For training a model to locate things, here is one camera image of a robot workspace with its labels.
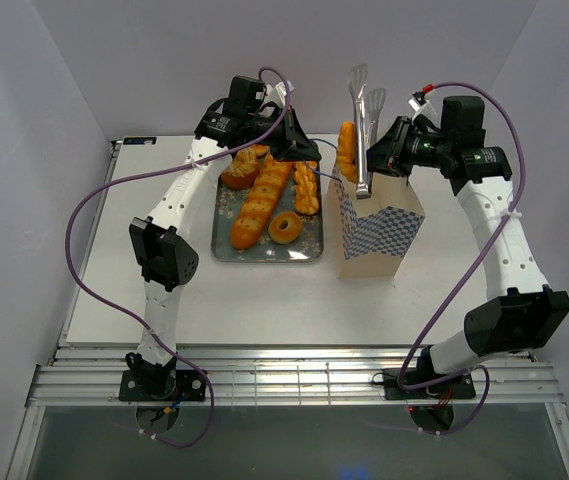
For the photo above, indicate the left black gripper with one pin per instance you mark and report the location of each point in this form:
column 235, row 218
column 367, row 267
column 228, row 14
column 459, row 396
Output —
column 294, row 144

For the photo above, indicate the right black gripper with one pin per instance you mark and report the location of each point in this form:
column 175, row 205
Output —
column 388, row 153

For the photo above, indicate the striped croissant bread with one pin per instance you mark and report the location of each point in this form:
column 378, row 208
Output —
column 346, row 151

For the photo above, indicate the metal tongs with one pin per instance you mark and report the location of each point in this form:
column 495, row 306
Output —
column 367, row 108

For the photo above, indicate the blue checkered paper bag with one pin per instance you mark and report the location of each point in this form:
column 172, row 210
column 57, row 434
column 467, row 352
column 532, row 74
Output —
column 366, row 238

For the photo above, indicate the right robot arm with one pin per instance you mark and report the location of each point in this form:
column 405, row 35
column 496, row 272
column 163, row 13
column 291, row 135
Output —
column 522, row 310

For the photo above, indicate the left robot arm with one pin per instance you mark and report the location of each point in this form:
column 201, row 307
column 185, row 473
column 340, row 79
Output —
column 159, row 241

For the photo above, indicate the long baguette bread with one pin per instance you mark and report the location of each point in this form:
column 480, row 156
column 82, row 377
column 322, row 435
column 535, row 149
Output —
column 261, row 201

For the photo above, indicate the sugared round cake bread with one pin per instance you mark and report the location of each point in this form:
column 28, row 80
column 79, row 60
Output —
column 242, row 171

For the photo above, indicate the small round bun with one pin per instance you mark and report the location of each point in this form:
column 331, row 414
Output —
column 260, row 150

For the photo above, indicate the twisted orange pastry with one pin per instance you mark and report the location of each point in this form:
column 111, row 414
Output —
column 306, row 200

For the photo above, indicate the metal baking tray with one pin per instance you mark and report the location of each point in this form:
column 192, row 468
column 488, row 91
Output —
column 307, row 246

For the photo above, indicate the left logo sticker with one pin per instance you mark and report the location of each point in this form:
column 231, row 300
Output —
column 139, row 140

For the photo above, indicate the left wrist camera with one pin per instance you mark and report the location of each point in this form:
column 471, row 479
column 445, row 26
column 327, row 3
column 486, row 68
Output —
column 278, row 94

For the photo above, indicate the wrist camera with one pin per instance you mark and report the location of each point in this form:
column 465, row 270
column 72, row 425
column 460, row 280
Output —
column 278, row 94
column 421, row 104

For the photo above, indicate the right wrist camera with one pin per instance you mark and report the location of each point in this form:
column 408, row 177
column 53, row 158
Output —
column 421, row 104

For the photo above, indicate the ring donut bread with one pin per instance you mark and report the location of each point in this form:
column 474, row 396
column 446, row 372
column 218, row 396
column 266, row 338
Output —
column 285, row 227

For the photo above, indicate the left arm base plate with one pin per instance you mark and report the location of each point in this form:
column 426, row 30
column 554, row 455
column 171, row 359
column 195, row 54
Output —
column 177, row 384

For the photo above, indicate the aluminium frame rail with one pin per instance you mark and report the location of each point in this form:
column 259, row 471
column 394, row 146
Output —
column 295, row 376

